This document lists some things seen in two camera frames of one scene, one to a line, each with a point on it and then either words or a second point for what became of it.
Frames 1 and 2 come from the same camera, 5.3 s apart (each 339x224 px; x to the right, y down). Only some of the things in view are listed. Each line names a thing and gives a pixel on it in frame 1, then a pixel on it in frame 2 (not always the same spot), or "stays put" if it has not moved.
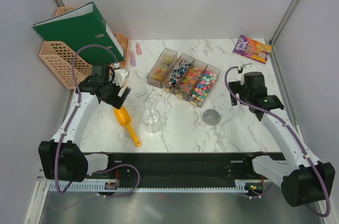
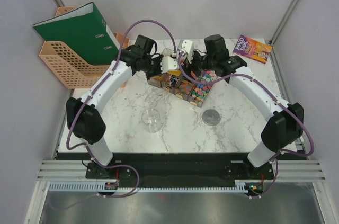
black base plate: [177, 169] stays put
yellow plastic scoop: [124, 117] -> [176, 73]
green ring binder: [79, 27] stays put
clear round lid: [211, 117] stays put
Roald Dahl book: [252, 50] stays put
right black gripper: [235, 87] -> [193, 67]
